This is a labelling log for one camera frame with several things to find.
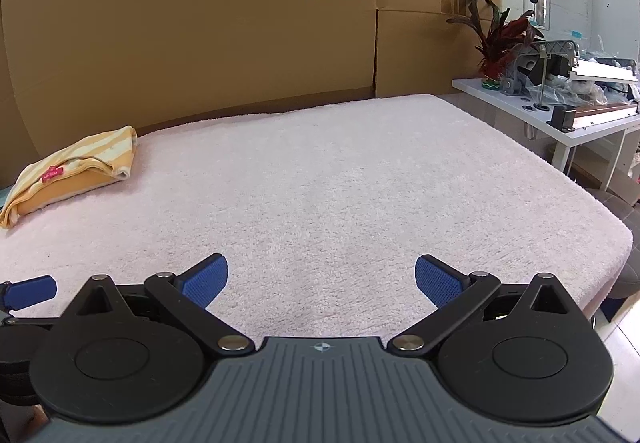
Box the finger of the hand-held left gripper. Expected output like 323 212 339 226
2 316 64 327
0 275 59 313

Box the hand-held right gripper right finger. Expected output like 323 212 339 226
389 253 586 357

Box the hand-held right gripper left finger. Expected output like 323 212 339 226
62 253 255 357

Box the orange white striped garment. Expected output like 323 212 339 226
0 125 139 230

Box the pink fleece blanket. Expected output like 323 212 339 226
0 93 635 341

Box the grey checked stool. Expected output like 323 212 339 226
590 187 640 300

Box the white side table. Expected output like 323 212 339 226
451 76 640 190

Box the grey metal machine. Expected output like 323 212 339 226
501 38 582 98

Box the clear plastic bag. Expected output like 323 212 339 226
534 76 610 108

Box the cardboard box with tape patch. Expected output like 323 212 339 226
372 0 503 99

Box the large labelled cardboard box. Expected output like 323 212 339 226
0 0 378 159

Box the red-leaved plant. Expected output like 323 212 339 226
446 0 545 80

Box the metal rail with black block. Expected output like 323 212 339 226
546 102 640 133

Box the silver metal rail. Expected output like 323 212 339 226
571 57 640 85

